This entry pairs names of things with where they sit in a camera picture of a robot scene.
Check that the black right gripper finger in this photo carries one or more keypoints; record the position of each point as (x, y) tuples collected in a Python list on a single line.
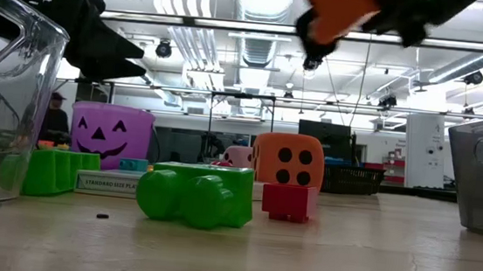
[(309, 36), (404, 29)]

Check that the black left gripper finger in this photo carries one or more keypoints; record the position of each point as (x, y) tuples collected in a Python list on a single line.
[(96, 39), (107, 70)]

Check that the orange toy block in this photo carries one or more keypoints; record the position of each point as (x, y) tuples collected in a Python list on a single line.
[(340, 8)]

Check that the cyan toy block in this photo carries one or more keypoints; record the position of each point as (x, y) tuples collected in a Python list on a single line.
[(133, 164)]

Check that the orange foam die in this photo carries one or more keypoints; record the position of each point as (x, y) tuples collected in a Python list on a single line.
[(295, 146)]

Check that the blue playing card box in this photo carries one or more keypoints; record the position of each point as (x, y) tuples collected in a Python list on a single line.
[(106, 183)]

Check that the long green toy block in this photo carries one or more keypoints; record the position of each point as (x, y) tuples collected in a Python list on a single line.
[(54, 174)]

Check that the pink foam die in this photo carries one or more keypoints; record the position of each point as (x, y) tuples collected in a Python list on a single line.
[(240, 155)]

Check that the short green toy block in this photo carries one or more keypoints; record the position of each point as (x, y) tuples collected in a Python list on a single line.
[(200, 202)]

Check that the red toy block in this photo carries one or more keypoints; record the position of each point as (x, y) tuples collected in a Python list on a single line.
[(288, 201)]

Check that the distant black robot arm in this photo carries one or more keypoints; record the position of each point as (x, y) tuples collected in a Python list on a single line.
[(212, 144)]

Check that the purple jack-o-lantern bucket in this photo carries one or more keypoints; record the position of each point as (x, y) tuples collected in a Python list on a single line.
[(111, 117)]

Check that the black ceiling spotlight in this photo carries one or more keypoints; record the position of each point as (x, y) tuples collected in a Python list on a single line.
[(163, 49), (474, 78)]

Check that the person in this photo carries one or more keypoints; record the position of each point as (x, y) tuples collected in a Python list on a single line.
[(55, 121)]

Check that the black ceiling fixture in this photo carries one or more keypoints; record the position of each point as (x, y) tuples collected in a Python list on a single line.
[(387, 101)]

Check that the colourful toy pile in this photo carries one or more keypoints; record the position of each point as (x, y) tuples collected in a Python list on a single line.
[(54, 145)]

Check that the black monitor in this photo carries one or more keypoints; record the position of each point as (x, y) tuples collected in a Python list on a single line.
[(333, 137)]

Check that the white pillar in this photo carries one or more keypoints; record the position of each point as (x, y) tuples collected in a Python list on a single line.
[(422, 169)]

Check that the black mesh basket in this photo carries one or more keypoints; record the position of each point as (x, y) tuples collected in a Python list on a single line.
[(351, 180)]

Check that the red storage shelf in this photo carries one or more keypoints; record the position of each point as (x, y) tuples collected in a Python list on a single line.
[(395, 179)]

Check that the grey plastic bin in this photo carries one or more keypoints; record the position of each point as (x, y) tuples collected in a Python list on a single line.
[(481, 196)]

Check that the black hanging ceiling camera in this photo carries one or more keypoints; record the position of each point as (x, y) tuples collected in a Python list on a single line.
[(311, 64)]

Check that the silver ventilation duct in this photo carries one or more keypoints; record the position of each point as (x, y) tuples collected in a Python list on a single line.
[(259, 51)]

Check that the distant black metal frame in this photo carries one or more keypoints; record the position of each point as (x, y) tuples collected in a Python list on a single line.
[(242, 95)]

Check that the black aluminium table frame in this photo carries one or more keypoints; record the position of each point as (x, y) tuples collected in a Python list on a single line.
[(416, 194)]

